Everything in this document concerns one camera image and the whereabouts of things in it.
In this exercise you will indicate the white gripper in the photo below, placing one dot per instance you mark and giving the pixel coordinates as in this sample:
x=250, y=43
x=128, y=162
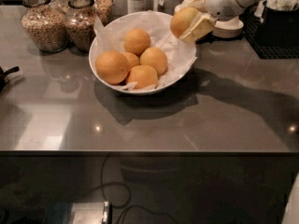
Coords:
x=220, y=1

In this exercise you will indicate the yellowish orange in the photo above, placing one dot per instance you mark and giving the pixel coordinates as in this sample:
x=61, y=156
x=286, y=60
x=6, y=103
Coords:
x=182, y=20

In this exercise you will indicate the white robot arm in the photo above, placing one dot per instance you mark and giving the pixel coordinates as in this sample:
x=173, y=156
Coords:
x=291, y=214

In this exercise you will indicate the white paper bowl liner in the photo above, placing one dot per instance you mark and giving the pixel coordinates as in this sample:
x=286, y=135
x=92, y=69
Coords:
x=162, y=25

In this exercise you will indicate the white ceramic bowl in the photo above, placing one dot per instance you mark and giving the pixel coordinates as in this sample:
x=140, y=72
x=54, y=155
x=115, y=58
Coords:
x=102, y=47

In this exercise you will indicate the stack of paper bowls right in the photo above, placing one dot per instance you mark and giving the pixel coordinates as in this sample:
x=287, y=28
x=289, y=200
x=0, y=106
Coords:
x=228, y=29

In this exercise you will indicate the black rubber mesh mat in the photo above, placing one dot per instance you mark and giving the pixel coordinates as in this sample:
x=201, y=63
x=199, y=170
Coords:
x=265, y=52

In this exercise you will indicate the orange right middle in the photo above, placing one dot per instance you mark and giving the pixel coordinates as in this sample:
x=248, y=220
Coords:
x=156, y=58

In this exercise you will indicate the orange back middle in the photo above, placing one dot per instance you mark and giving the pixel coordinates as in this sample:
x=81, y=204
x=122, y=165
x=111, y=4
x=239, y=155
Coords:
x=136, y=41

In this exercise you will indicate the black container with napkins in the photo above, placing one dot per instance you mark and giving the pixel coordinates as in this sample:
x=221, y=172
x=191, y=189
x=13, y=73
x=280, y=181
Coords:
x=279, y=24

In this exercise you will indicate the small orange in centre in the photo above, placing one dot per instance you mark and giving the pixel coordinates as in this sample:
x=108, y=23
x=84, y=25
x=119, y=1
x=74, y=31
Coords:
x=132, y=59

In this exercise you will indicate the orange front middle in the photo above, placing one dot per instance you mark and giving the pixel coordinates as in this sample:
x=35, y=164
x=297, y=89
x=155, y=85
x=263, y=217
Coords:
x=143, y=76

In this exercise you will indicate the glass jar of grains back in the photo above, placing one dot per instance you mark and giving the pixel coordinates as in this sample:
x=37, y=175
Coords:
x=106, y=10

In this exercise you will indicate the glass jar of grains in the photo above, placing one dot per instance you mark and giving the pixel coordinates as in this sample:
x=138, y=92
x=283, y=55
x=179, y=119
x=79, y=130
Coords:
x=79, y=21
x=106, y=10
x=44, y=25

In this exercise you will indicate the large orange front left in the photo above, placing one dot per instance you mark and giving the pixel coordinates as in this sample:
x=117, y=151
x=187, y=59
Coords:
x=112, y=66

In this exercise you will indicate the glass jar of grains middle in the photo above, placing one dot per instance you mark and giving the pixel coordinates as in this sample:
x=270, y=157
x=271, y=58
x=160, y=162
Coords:
x=79, y=21

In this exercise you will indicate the glass jar of grains left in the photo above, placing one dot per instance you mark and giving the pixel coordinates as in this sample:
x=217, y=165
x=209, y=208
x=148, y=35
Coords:
x=44, y=25

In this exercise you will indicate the silver box under table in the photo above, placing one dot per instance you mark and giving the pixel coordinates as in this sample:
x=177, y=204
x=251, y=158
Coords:
x=90, y=213

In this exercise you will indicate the black handle at left edge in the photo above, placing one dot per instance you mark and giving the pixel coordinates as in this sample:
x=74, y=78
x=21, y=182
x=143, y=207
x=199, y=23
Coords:
x=4, y=74

